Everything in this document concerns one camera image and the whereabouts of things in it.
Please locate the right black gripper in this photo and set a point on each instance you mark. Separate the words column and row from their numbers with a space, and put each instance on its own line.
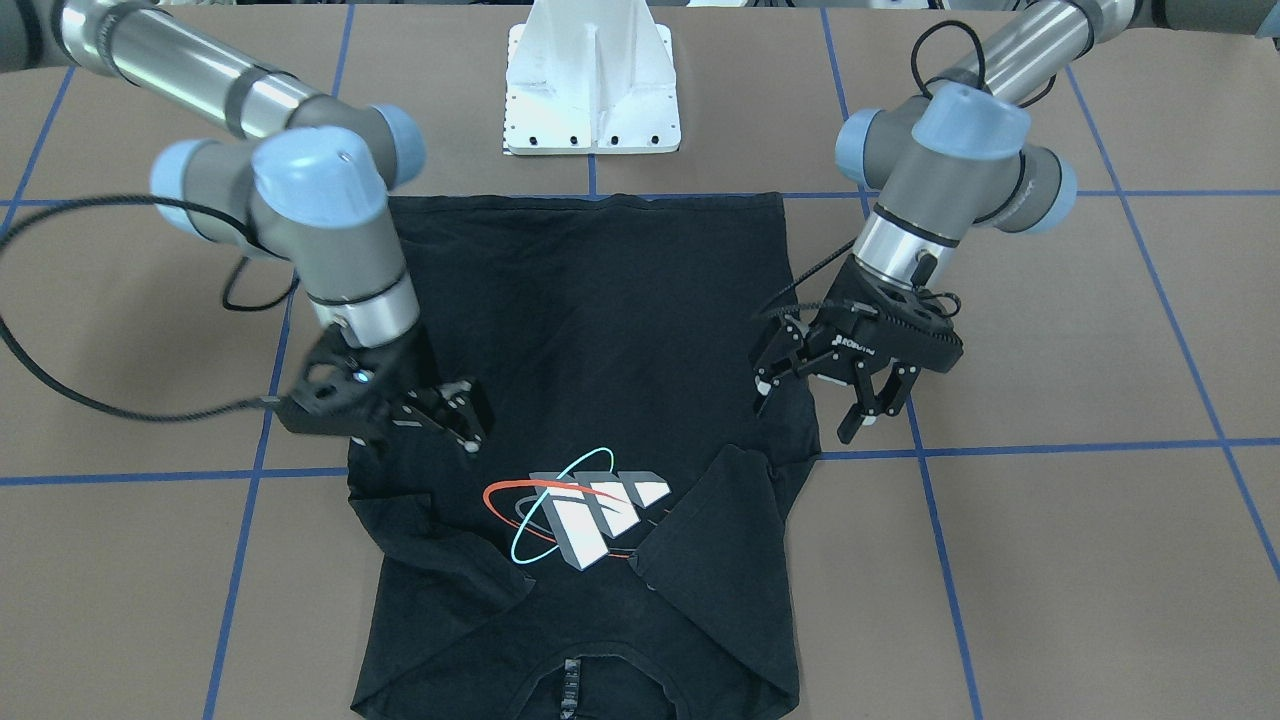
column 403, row 367

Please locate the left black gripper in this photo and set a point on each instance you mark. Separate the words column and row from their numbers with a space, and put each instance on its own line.
column 838, row 342

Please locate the black graphic t-shirt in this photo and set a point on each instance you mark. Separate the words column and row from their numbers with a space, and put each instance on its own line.
column 616, row 548

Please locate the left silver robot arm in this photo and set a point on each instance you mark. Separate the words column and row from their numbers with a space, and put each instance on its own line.
column 953, row 157

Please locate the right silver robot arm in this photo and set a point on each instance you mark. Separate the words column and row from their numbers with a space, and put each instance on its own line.
column 306, row 180

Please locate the brown table mat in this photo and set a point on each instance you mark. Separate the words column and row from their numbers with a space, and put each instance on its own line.
column 1079, row 521

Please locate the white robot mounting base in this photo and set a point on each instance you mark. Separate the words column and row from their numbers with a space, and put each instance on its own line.
column 591, row 77

